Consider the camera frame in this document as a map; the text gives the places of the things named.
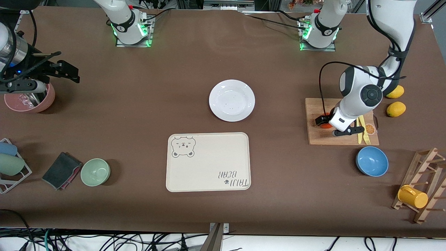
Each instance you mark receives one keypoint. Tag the white round plate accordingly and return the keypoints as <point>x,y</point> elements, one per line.
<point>231,101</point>

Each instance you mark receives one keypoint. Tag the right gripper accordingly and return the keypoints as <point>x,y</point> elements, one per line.
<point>37,68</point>

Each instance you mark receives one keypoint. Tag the pale green cup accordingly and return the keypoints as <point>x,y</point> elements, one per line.
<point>10,164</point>

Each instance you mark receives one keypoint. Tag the light blue cup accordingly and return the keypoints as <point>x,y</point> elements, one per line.
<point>7,149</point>

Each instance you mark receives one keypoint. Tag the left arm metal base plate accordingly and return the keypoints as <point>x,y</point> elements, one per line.
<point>331,48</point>

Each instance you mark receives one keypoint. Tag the aluminium frame profile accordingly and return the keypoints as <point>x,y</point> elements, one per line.
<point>430,15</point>

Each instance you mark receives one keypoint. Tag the dark support post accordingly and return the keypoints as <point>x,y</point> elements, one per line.
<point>213,242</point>

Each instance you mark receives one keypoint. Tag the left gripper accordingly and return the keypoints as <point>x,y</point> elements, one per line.
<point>323,119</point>

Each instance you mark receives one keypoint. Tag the metal table edge bracket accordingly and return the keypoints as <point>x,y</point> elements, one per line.
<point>226,228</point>

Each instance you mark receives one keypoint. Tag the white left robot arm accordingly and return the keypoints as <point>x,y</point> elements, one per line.
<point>393,21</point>

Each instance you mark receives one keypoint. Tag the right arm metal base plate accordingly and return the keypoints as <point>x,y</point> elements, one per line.
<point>120,44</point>

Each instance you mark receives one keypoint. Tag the blue bowl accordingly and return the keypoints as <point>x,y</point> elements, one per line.
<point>372,161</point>

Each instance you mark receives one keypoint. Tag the cream tray with bear print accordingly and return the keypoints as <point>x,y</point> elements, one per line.
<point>209,164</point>

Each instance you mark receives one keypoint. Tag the pale green bowl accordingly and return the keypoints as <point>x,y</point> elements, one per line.
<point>95,172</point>

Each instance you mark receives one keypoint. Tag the yellow plastic knife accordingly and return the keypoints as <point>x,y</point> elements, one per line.
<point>359,139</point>

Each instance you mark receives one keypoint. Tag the wooden mug rack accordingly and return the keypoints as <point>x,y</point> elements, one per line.
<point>435,190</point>

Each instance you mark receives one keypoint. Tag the grey power strip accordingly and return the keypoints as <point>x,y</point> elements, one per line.
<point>228,4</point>

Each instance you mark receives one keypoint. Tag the pink bowl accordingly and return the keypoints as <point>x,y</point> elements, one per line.
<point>47,103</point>

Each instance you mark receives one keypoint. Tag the yellow mug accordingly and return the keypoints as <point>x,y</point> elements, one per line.
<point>413,197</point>

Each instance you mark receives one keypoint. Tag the dark grey folded cloth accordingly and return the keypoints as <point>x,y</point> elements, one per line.
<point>61,170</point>

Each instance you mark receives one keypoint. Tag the yellow lemon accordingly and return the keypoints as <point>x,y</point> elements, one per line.
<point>397,92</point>
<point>396,109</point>

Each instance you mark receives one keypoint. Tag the yellow plastic fork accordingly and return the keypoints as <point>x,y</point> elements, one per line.
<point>366,139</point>

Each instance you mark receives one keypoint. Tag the metal scoop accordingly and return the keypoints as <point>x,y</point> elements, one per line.
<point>33,98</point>

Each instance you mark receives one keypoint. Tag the wooden cutting board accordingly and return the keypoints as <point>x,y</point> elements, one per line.
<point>313,136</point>

